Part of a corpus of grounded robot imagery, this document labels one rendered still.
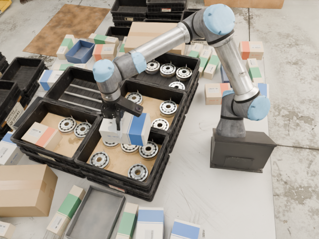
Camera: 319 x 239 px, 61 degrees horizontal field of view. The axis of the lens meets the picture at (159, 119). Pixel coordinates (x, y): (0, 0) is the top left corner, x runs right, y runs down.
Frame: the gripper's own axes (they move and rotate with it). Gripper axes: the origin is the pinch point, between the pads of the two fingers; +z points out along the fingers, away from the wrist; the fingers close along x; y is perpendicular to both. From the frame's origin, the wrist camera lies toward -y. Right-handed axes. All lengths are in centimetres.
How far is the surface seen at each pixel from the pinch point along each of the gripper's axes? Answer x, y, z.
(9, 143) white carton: 1, 76, 31
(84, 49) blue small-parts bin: -96, 67, 40
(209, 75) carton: -74, -34, 37
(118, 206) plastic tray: 23.6, 4.9, 40.4
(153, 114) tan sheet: -28.6, -4.3, 27.8
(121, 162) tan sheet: 4.9, 5.9, 27.8
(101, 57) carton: -84, 48, 36
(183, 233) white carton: 34, -30, 32
